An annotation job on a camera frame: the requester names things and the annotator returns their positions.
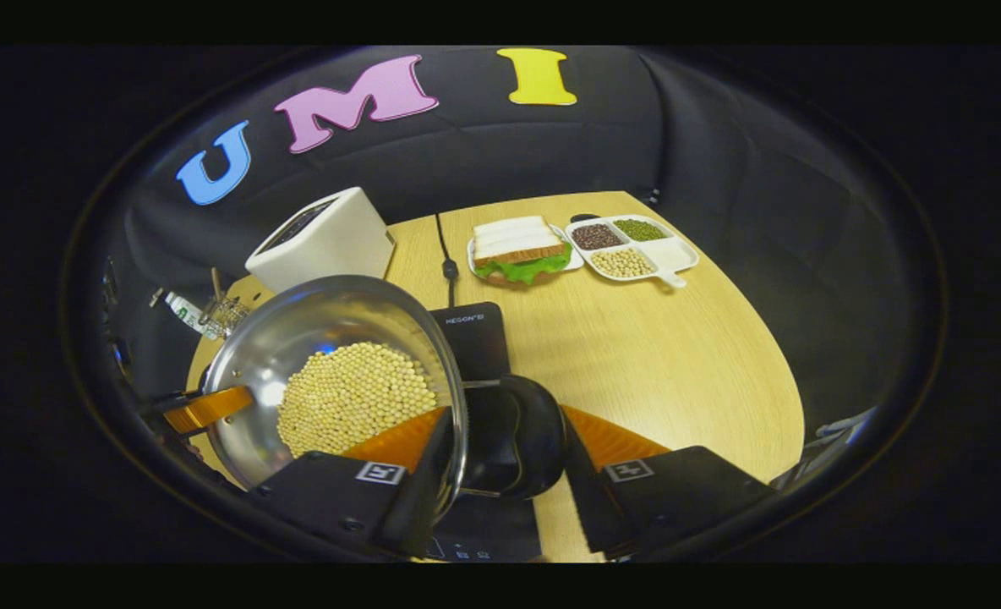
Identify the steel pot with black handles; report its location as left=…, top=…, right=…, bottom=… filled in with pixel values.
left=202, top=275, right=568, bottom=518

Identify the white sandwich plate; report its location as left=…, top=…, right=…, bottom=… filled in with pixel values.
left=466, top=224, right=587, bottom=286

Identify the small pile of soybeans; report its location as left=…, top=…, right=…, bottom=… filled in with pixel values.
left=590, top=248, right=659, bottom=279

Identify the sandwich with lettuce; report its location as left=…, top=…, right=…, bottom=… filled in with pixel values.
left=472, top=217, right=574, bottom=285

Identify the pile of yellow soybeans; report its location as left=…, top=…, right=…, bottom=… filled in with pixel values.
left=276, top=342, right=440, bottom=460

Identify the black induction cooktop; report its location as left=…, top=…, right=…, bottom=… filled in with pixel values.
left=416, top=302, right=545, bottom=563

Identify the white divided tray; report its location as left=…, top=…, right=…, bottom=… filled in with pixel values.
left=564, top=214, right=701, bottom=289

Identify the wire basket with wooden handle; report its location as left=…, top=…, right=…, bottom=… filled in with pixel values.
left=198, top=267, right=253, bottom=340

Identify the black backdrop cloth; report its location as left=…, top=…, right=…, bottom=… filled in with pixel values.
left=86, top=47, right=934, bottom=428

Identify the white toaster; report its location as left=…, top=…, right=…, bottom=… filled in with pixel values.
left=245, top=187, right=397, bottom=295

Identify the pile of dark red beans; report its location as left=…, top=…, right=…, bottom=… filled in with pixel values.
left=572, top=223, right=626, bottom=251

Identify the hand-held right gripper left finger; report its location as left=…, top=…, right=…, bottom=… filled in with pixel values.
left=251, top=406, right=461, bottom=560

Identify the grey blurred object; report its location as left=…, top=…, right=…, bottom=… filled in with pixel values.
left=769, top=406, right=880, bottom=493

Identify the white plastic bottle green label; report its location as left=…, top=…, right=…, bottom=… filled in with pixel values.
left=149, top=287, right=219, bottom=342

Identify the pile of green mung beans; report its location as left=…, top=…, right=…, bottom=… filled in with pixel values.
left=613, top=218, right=669, bottom=243

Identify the black power cable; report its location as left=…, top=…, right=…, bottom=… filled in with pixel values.
left=435, top=212, right=462, bottom=308

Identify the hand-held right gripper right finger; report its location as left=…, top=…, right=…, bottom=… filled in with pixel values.
left=559, top=404, right=777, bottom=560

